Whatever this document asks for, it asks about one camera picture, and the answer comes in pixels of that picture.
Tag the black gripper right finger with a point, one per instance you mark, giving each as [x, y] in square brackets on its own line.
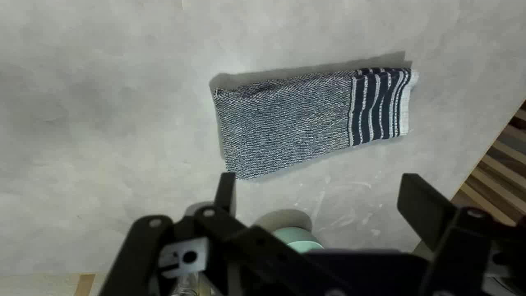
[466, 247]

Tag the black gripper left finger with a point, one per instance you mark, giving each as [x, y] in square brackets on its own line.
[219, 247]

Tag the blue white striped towel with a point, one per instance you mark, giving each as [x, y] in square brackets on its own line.
[285, 125]

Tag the light wooden slatted chair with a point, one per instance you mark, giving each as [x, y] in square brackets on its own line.
[499, 175]

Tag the mint green bowl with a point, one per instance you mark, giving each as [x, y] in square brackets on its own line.
[298, 239]

